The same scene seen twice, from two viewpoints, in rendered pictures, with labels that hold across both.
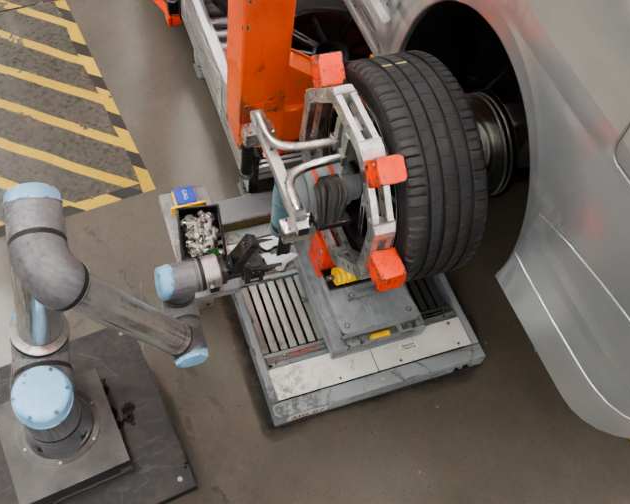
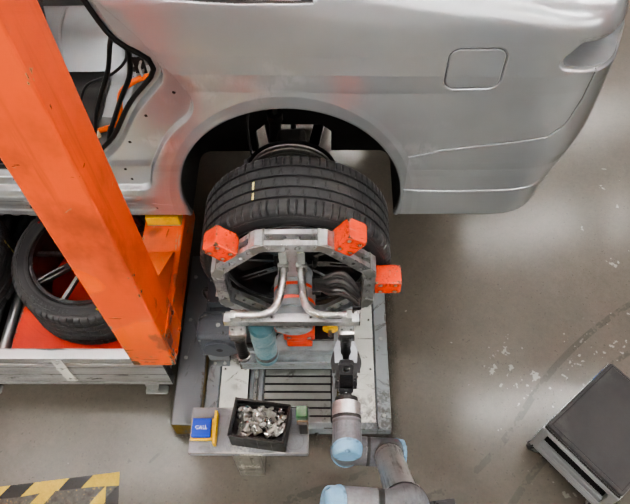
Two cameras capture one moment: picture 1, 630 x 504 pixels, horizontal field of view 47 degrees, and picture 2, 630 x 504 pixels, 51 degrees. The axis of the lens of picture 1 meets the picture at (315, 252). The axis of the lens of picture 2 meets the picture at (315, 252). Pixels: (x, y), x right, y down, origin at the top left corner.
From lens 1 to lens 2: 1.16 m
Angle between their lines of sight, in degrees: 31
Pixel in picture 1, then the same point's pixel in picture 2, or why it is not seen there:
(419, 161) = (350, 210)
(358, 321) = not seen: hidden behind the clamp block
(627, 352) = (527, 155)
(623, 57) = (415, 41)
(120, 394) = not seen: outside the picture
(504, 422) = (429, 271)
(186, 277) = (354, 428)
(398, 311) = not seen: hidden behind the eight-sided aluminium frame
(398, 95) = (293, 199)
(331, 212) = (355, 292)
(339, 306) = (323, 344)
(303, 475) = (433, 425)
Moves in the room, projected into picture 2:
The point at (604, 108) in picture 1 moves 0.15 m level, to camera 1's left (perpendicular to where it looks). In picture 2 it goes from (420, 73) to (398, 106)
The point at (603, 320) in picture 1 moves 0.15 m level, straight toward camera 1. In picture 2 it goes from (500, 157) to (524, 189)
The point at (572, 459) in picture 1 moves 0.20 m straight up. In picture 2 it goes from (466, 241) to (473, 218)
